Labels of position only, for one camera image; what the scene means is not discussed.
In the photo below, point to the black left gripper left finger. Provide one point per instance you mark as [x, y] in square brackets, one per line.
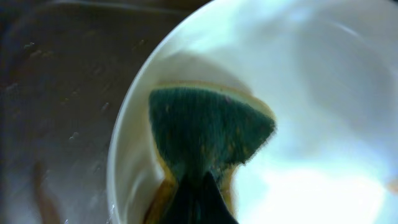
[183, 208]

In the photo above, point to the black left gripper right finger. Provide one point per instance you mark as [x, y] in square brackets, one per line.
[211, 208]

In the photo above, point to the green yellow sponge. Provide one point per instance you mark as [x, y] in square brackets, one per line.
[203, 127]

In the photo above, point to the white plate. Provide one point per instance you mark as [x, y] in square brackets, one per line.
[328, 70]

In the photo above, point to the large brown serving tray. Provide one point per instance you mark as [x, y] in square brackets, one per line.
[65, 69]

